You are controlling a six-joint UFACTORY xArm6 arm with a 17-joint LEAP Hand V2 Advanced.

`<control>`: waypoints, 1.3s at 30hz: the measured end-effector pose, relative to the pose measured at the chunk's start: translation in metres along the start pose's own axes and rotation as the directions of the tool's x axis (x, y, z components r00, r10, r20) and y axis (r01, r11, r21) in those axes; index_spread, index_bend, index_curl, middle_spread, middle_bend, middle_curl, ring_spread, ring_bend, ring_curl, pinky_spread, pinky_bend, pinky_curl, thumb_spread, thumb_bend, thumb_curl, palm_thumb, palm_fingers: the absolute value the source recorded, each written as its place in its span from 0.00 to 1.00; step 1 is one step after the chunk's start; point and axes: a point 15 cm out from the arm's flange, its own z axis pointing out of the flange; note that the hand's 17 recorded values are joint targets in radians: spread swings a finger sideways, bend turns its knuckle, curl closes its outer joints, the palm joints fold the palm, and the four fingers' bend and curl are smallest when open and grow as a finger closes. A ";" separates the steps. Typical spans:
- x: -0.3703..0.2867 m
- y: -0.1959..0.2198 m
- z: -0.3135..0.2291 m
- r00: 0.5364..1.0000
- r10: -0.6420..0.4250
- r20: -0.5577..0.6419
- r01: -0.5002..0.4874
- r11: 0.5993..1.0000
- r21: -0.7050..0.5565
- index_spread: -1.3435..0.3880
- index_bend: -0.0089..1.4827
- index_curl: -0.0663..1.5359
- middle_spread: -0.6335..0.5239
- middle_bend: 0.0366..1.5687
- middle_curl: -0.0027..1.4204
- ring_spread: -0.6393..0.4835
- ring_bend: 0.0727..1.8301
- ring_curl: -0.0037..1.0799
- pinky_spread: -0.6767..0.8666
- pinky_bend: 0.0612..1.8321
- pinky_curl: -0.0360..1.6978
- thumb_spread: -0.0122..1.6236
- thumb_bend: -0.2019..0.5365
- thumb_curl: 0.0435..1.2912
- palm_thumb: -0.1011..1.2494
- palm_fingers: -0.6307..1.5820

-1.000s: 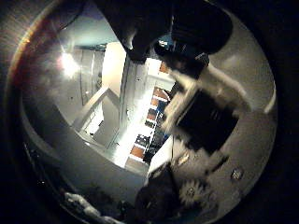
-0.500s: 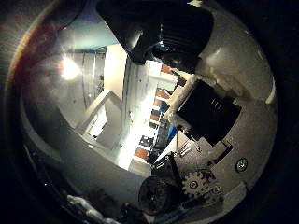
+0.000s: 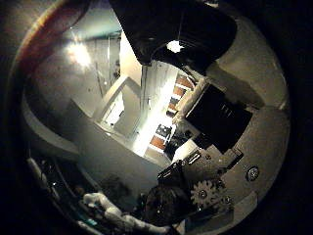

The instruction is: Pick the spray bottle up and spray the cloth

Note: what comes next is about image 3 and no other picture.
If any shelving with orange panels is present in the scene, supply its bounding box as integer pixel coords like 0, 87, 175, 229
149, 73, 197, 155

